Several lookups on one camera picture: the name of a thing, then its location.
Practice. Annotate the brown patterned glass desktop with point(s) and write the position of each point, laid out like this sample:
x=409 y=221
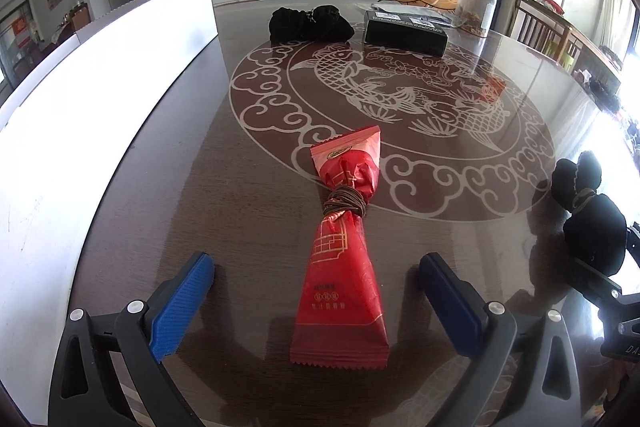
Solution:
x=225 y=207

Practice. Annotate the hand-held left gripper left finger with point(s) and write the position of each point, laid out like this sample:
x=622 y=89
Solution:
x=182 y=302

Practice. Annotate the black printed box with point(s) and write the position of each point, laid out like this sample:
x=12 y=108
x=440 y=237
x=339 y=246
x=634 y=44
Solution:
x=400 y=38

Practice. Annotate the red paper on window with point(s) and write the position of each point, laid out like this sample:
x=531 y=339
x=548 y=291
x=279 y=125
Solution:
x=21 y=34

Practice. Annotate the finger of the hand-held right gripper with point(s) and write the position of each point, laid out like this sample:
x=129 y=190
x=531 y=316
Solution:
x=602 y=287
x=634 y=244

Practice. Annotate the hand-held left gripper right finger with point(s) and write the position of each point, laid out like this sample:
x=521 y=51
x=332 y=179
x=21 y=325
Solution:
x=447 y=302

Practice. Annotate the black velvet pouch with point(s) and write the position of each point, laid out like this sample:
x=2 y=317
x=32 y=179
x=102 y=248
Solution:
x=300 y=24

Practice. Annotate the wooden sideboard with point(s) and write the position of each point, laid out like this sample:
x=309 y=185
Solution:
x=77 y=14

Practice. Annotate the red snack packet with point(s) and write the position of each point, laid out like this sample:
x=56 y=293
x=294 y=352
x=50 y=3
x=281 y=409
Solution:
x=340 y=297

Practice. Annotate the white board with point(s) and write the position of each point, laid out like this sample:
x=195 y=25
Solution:
x=100 y=82

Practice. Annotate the flat dark plastic-wrapped packet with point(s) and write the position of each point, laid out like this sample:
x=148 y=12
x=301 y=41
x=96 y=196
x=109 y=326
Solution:
x=395 y=8

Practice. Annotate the wooden chair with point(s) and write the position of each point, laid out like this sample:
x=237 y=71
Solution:
x=542 y=29

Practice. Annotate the clear plastic jar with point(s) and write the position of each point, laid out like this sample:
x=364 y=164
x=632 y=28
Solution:
x=475 y=7

